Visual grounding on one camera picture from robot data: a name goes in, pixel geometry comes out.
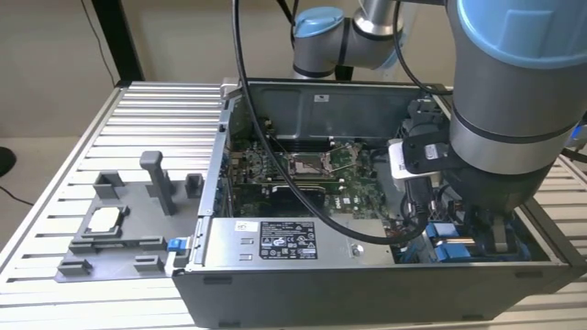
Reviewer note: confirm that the black upright post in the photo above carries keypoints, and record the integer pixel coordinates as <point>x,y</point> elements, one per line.
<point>116,41</point>

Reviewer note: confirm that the CPU socket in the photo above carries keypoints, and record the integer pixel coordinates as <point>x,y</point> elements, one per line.
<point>306,166</point>

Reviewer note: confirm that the disk bay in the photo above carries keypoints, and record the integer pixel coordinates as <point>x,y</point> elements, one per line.
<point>426,247</point>

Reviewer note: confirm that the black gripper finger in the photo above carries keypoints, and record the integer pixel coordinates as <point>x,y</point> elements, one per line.
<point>500,233</point>

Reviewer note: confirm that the silver power supply unit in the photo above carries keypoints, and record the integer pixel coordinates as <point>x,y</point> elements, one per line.
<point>256,247</point>

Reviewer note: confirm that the silver CPU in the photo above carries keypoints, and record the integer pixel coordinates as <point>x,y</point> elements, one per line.
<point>104,221</point>

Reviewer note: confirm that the silver chipset heatsink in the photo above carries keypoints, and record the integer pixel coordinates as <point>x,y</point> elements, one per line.
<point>352,200</point>

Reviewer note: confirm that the black RAM slot bank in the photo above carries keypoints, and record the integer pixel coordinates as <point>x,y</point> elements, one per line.
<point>311,144</point>
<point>256,179</point>

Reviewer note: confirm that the blue case latch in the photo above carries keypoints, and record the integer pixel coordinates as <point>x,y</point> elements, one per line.
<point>175,244</point>

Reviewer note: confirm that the black round base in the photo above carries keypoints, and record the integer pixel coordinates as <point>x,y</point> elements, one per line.
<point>7,161</point>

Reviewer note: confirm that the metal drive cage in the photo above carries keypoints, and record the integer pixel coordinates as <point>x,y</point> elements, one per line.
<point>424,110</point>

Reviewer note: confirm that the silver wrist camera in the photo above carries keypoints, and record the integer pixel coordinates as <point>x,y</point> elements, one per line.
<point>399,168</point>

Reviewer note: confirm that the black graphics card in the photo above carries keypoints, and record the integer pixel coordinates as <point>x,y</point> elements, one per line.
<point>311,199</point>

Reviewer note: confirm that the white case sticker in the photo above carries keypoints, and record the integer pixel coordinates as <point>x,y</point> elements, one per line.
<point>322,98</point>

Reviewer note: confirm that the open grey PC case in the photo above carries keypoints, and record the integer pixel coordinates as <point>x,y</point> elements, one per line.
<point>320,295</point>

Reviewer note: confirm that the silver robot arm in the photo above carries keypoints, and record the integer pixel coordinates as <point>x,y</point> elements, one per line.
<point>504,86</point>

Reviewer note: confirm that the green motherboard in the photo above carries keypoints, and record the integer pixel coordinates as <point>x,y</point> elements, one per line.
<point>362,178</point>

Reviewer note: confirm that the grey parts rack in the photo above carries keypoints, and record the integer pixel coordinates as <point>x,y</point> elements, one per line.
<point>137,213</point>

